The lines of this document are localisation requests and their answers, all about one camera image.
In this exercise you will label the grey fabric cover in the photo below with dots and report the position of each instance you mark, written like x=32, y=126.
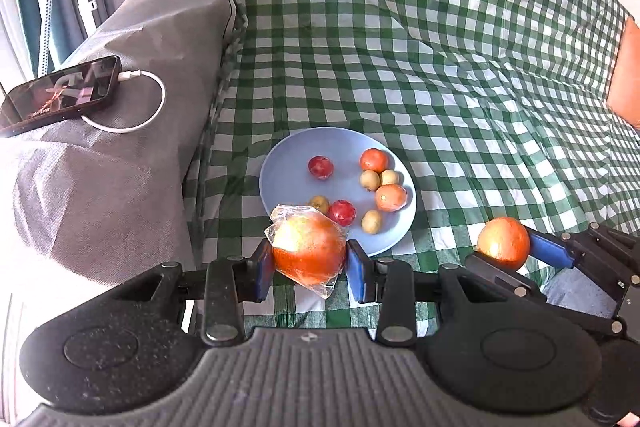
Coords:
x=125, y=187

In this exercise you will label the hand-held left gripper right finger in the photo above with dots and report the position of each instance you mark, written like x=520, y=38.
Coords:
x=355, y=274

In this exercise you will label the green checkered cloth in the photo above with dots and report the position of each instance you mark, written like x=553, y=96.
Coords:
x=400, y=32

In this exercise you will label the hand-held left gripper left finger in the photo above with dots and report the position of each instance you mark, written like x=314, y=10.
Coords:
x=262, y=272

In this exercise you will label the small yellow-green jujube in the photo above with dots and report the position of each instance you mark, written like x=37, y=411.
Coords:
x=370, y=179
x=371, y=222
x=389, y=177
x=319, y=204

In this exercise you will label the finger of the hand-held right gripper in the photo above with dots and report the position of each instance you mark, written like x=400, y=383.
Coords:
x=550, y=249
x=505, y=279

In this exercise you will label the orange pillow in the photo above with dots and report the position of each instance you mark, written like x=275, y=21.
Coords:
x=627, y=72

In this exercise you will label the light blue plate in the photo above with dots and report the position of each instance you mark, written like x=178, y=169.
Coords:
x=290, y=167

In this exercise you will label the black smartphone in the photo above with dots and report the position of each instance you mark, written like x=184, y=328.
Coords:
x=60, y=92

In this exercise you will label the orange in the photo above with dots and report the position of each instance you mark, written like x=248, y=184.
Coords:
x=502, y=239

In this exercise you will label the plastic-wrapped red apple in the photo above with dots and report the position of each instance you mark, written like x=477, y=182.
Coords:
x=307, y=252

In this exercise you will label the red plum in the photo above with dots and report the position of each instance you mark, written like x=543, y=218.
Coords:
x=342, y=212
x=320, y=167

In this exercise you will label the orange tomato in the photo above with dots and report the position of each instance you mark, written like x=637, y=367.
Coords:
x=391, y=197
x=374, y=160

